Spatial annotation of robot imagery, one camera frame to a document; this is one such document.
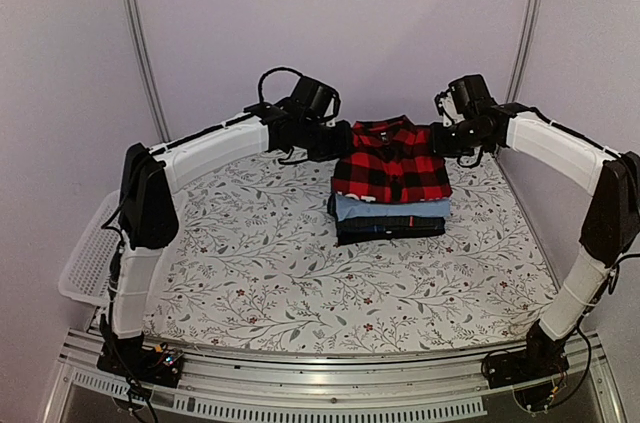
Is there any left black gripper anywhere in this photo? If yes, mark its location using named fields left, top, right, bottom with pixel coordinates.
left=301, top=119, right=357, bottom=164

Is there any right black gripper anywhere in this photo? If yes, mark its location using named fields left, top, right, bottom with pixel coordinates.
left=430, top=118, right=490, bottom=158

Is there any red black plaid shirt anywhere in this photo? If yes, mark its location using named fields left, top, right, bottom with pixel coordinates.
left=331, top=116, right=452, bottom=204

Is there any dark shirts stack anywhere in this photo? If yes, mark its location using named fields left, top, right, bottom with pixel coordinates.
left=327, top=211, right=447, bottom=246

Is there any light blue shirt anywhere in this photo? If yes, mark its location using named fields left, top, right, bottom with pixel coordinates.
left=327, top=194, right=451, bottom=222

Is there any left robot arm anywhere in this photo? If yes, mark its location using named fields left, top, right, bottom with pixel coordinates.
left=100, top=74, right=350, bottom=377

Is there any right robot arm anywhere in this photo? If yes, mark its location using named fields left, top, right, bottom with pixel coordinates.
left=432, top=74, right=639, bottom=379

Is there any floral table cloth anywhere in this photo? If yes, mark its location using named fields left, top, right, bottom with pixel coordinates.
left=114, top=154, right=556, bottom=354

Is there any white plastic basket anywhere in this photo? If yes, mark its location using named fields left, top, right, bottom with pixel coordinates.
left=58, top=191, right=119, bottom=307

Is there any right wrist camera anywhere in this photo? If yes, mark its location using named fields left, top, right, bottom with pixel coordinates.
left=434, top=90, right=458, bottom=126

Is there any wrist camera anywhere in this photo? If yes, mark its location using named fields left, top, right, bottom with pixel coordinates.
left=434, top=90, right=458, bottom=126
left=323, top=91, right=341, bottom=126

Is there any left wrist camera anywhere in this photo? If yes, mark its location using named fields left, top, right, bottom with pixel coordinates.
left=323, top=91, right=341, bottom=126

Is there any right aluminium post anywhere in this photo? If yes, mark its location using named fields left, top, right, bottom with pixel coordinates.
left=505, top=0, right=542, bottom=103

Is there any aluminium post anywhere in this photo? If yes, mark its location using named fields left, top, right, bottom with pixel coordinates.
left=505, top=0, right=542, bottom=103
left=122, top=0, right=171, bottom=143

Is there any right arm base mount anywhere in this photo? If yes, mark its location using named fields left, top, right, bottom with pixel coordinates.
left=481, top=341, right=569, bottom=413

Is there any aluminium front rail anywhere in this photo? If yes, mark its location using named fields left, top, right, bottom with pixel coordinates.
left=43, top=330, right=631, bottom=422

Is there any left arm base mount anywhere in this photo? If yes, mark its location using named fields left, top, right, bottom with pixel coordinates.
left=97, top=338, right=184, bottom=388

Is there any left aluminium post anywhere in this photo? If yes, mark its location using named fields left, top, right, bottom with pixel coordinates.
left=122, top=0, right=171, bottom=143

